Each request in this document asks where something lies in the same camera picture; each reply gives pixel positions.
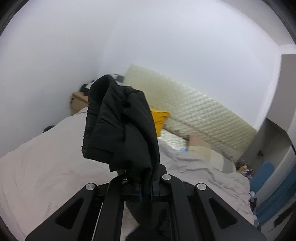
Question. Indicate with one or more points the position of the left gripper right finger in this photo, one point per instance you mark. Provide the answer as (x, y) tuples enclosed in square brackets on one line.
[(196, 212)]

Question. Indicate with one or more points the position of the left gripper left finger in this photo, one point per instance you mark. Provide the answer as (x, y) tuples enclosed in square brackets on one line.
[(93, 213)]

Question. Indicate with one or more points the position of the black garment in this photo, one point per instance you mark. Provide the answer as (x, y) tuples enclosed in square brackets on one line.
[(120, 132)]

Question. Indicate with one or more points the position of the white and grey pillow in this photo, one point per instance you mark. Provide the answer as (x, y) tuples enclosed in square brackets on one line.
[(206, 152)]

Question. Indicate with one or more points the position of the colourful items beside bed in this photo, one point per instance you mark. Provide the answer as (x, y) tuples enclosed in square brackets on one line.
[(244, 168)]

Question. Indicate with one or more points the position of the light grey bed duvet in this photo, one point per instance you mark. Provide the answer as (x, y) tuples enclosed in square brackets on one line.
[(44, 173)]

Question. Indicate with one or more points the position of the blue curtain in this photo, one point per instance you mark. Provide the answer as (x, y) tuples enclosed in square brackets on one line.
[(276, 201)]

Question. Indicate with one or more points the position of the cream quilted headboard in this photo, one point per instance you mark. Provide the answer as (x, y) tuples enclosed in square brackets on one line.
[(192, 112)]

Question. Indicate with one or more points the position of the yellow pillow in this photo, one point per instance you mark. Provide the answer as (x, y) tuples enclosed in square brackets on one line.
[(159, 117)]

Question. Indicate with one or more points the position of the wooden nightstand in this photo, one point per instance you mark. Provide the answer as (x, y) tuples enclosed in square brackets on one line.
[(78, 101)]

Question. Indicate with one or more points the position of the black bag on nightstand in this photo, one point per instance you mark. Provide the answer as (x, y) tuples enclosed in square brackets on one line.
[(86, 87)]

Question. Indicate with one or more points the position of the wall socket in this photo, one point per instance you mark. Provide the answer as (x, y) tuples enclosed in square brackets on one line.
[(118, 78)]

